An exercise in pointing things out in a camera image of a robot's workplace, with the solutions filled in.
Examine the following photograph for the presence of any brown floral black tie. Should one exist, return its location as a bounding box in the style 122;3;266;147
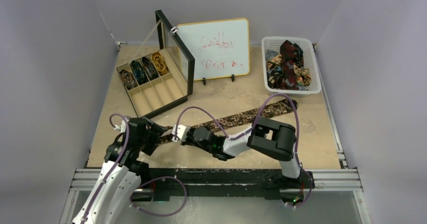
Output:
159;99;299;145

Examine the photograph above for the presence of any white plastic basket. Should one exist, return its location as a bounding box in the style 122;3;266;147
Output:
261;36;322;97

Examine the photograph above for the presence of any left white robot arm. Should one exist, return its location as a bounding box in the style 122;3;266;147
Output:
72;114;172;223

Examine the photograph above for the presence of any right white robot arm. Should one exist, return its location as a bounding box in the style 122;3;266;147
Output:
171;117;303;187

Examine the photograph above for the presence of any black tie storage box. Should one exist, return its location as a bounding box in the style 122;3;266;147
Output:
116;10;195;118

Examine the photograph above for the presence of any grey patterned rolled tie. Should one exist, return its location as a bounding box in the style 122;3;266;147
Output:
119;69;137;90

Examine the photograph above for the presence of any blue dark rolled tie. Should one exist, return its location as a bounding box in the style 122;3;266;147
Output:
130;60;148;85

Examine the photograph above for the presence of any dark grey rolled tie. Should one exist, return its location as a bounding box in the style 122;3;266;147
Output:
141;57;159;81

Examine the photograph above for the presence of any yellow rolled tie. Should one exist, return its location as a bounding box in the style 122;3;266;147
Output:
151;52;168;76

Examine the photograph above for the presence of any small whiteboard with stand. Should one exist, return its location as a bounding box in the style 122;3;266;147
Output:
177;18;250;81

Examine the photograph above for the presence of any colourful patterned tie pile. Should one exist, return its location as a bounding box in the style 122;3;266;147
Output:
266;50;312;91

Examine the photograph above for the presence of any dark red tie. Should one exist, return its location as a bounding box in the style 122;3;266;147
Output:
279;40;304;90

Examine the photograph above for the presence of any black aluminium mounting rail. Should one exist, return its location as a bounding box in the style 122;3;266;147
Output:
68;167;364;203

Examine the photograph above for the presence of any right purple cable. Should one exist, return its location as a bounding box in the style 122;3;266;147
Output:
173;93;315;209

